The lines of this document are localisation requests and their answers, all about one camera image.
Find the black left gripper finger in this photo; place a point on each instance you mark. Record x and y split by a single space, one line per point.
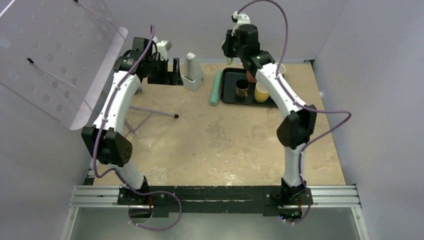
176 73
170 73

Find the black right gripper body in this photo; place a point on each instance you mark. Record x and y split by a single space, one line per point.
232 49

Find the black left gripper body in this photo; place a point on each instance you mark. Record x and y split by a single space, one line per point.
158 70

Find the pink mug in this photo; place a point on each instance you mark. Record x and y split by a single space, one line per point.
250 78

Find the brown mug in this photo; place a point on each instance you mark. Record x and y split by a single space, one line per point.
242 88

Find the yellow mug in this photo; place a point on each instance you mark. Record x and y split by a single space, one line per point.
261 94

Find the light green mug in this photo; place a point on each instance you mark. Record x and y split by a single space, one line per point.
229 60

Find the grey dotted coffee mug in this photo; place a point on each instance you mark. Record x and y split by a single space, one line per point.
138 91

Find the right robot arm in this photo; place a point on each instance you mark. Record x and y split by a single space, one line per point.
298 122

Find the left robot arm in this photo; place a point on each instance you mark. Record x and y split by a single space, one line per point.
147 59

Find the white cup on table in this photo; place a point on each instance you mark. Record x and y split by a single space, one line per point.
282 69

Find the clear perforated acrylic panel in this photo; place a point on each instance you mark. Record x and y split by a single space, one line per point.
58 54

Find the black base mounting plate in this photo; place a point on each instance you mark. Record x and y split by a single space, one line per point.
267 200

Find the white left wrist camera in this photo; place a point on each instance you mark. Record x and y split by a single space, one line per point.
161 47

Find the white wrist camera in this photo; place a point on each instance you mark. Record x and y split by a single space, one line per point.
239 18
161 47

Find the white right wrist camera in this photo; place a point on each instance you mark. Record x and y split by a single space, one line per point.
239 18

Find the small camera tripod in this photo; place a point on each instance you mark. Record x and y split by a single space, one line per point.
149 112

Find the aluminium frame rail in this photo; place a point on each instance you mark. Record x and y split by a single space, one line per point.
326 212

